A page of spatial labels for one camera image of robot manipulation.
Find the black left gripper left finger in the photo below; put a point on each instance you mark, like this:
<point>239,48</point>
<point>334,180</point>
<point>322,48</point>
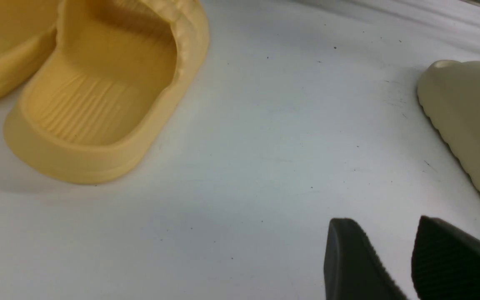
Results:
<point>352,269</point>

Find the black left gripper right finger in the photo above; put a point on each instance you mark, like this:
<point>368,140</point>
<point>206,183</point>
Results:
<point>445,262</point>

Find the olive green slide left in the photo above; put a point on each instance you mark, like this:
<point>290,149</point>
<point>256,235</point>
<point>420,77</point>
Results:
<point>449,93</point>

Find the yellow slide right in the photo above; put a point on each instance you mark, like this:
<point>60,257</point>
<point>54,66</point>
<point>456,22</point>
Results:
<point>116,75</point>

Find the yellow slide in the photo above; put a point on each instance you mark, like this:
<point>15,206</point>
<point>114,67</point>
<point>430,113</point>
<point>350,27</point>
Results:
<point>27,39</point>
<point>116,75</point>

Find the yellow slide left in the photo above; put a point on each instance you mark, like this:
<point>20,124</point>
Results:
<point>27,39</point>

